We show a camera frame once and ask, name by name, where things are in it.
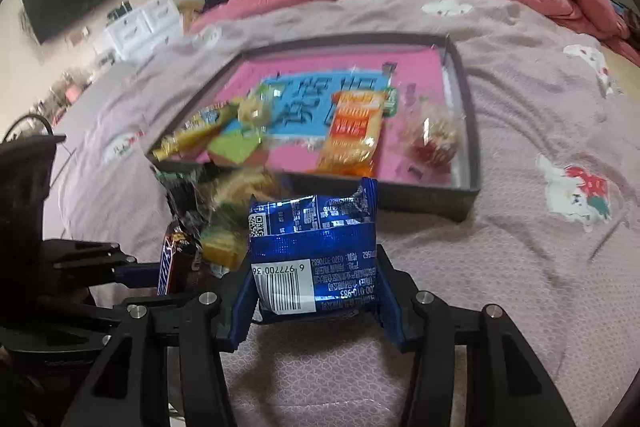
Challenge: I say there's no Snickers bar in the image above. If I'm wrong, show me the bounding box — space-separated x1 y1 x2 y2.
157 220 202 296

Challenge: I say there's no blue biscuit packet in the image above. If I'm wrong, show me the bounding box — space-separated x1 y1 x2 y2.
248 178 378 324

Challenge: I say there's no green black snack packet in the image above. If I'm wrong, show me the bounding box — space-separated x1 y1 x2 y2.
153 162 220 235

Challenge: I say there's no orange rice cracker packet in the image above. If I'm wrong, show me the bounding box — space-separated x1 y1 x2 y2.
316 90 386 176

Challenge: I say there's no yellow cow candy bar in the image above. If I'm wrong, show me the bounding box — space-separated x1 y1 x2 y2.
152 102 239 161

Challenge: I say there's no clear green candy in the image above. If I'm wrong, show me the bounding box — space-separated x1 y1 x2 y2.
236 84 280 134

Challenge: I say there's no yellow clear wrapped cake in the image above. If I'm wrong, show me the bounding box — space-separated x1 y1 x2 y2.
200 228 247 271

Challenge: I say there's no clear wrapped red snack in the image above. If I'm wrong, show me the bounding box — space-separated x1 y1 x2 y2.
400 100 462 171

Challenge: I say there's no lilac patterned bed sheet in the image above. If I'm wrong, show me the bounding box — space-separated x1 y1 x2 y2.
52 0 639 426

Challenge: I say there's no grey shallow box tray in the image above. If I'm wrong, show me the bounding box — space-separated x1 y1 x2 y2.
146 32 482 222

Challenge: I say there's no white drawer cabinet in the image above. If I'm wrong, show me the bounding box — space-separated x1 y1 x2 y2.
105 0 183 62

